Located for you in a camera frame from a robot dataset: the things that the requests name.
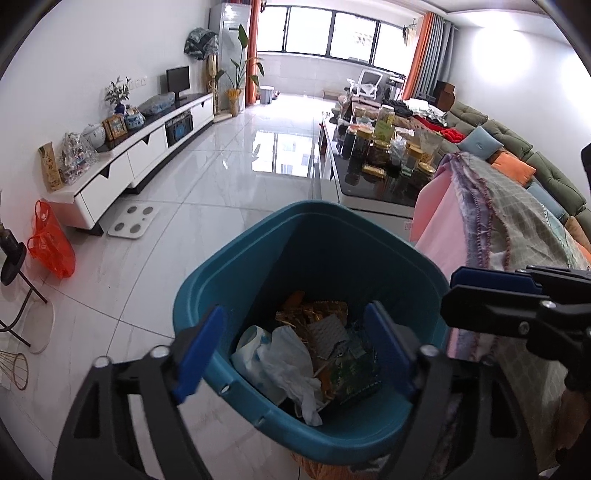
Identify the black monitor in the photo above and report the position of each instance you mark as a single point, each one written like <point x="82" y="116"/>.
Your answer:
<point x="178" y="81"/>

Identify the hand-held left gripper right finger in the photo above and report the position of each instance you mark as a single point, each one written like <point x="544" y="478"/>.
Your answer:
<point x="385" y="346"/>

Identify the green patterned tablecloth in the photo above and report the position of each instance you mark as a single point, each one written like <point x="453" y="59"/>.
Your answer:
<point x="517" y="217"/>

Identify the clear wrapped gift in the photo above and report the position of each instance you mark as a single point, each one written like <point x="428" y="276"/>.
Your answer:
<point x="78" y="157"/>

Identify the pile of clothes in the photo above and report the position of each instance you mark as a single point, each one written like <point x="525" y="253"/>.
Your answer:
<point x="418" y="110"/>

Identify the blue cushion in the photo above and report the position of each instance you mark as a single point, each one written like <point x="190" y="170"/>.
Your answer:
<point x="547" y="198"/>
<point x="480" y="143"/>

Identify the white refrigerator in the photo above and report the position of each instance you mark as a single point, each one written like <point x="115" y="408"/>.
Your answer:
<point x="226" y="37"/>

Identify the white tissue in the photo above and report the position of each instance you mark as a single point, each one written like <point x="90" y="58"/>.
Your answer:
<point x="291" y="364"/>

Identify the white office chair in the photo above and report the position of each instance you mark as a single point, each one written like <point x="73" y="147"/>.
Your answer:
<point x="367" y="83"/>

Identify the white black TV cabinet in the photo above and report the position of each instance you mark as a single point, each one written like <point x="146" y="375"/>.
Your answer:
<point x="138" y="152"/>

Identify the white bathroom scale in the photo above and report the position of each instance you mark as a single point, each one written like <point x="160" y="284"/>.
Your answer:
<point x="134" y="220"/>

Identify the red cloth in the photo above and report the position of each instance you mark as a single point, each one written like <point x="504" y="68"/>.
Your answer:
<point x="443" y="129"/>

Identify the grey white snack packet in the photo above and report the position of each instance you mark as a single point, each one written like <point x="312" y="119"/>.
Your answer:
<point x="328" y="337"/>

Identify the blue white porcelain jar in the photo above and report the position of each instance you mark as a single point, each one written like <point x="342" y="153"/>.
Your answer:
<point x="135" y="122"/>

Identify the small plant in blue vase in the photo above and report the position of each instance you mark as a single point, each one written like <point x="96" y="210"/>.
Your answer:
<point x="117" y="94"/>

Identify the pink table cover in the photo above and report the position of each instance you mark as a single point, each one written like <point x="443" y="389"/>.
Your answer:
<point x="434" y="221"/>

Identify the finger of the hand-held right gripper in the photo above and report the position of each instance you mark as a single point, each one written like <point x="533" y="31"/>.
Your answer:
<point x="489" y="277"/>
<point x="498" y="314"/>

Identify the washing machine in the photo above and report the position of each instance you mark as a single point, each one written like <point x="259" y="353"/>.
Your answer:
<point x="393" y="88"/>

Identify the orange plastic bag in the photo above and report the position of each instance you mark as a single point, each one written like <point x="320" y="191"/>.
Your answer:
<point x="51" y="244"/>

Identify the blue patterned bag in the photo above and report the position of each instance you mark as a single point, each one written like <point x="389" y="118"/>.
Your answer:
<point x="157" y="105"/>

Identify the flat gold snack packet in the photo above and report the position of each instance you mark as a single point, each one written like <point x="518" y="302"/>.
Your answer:
<point x="330" y="310"/>

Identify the green brown sofa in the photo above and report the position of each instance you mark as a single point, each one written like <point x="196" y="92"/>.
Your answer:
<point x="508" y="138"/>

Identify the gold floor stand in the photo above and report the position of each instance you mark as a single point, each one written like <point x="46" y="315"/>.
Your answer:
<point x="212" y="83"/>

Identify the orange grey curtain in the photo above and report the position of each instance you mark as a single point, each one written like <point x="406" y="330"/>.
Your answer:
<point x="427" y="55"/>

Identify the orange cushion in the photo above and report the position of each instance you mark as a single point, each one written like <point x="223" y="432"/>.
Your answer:
<point x="512" y="168"/>
<point x="579" y="235"/>

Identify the dark patterned cloth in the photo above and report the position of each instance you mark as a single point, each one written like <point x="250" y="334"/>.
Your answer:
<point x="201" y="44"/>

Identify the brown wooden cabinet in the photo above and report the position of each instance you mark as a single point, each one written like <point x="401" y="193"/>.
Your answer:
<point x="444" y="94"/>

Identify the black white coffee table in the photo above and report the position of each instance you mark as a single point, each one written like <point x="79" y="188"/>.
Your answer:
<point x="351" y="184"/>

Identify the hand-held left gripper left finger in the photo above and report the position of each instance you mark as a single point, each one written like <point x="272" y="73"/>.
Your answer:
<point x="201" y="353"/>

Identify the tall green potted plant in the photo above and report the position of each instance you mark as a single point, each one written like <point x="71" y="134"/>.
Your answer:
<point x="240" y="69"/>

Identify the gold snack wrapper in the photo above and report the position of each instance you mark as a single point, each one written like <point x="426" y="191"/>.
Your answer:
<point x="291" y="316"/>

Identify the small white bin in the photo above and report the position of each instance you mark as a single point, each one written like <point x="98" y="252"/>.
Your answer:
<point x="266" y="94"/>

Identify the group of glass jars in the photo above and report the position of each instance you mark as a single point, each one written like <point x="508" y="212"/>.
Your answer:
<point x="378" y="143"/>

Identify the white blue crumpled packet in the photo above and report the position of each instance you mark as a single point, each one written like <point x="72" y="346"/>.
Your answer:
<point x="247" y="355"/>

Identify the large window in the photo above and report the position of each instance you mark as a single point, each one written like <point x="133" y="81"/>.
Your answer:
<point x="314" y="32"/>

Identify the white ceramic pot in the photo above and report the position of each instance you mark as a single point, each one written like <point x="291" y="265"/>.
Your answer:
<point x="94" y="136"/>

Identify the teal plastic bin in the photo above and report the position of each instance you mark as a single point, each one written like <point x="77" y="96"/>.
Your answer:
<point x="323" y="240"/>

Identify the yellow brown box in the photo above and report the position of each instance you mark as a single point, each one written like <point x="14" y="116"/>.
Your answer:
<point x="50" y="166"/>

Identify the green snack packet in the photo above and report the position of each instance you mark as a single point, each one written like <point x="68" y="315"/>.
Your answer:
<point x="353" y="374"/>

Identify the black metal plant stand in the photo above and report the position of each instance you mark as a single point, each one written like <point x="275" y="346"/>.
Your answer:
<point x="13" y="270"/>

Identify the gold picture frame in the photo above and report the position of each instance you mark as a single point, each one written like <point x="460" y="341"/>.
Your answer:
<point x="115" y="128"/>

